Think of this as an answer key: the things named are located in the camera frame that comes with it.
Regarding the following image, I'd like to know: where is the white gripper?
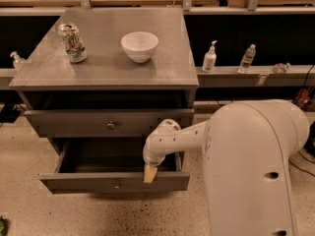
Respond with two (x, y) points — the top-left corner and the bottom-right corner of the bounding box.
(143, 146), (165, 184)

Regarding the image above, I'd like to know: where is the grey drawer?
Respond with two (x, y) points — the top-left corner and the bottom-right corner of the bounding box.
(25, 109), (194, 138)
(39, 137), (190, 194)

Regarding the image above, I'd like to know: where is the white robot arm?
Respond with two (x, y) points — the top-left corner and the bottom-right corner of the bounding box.
(143, 99), (310, 236)

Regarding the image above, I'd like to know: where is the grey top drawer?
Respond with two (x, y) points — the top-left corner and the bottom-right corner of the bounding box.
(25, 109), (194, 138)

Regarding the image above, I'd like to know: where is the grey drawer cabinet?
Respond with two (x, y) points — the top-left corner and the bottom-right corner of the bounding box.
(8, 7), (200, 169)

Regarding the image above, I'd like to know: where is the white ceramic bowl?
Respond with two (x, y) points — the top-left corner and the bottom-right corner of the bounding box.
(121, 31), (158, 63)

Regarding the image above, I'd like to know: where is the white lotion pump bottle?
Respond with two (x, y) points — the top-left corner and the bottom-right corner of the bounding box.
(202, 40), (217, 72)

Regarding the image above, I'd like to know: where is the clear plastic water bottle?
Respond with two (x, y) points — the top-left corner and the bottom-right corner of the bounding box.
(237, 44), (256, 74)

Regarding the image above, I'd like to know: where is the crushed soda can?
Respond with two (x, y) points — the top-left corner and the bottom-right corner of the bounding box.
(58, 23), (88, 63)

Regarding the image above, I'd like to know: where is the crumpled clear plastic wrapper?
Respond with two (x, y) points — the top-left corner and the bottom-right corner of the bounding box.
(274, 63), (291, 74)

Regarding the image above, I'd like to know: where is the clear pump bottle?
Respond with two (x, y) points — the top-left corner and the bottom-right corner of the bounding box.
(10, 51), (26, 71)

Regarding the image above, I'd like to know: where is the orange power strip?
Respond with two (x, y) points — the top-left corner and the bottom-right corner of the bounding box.
(292, 87), (315, 112)

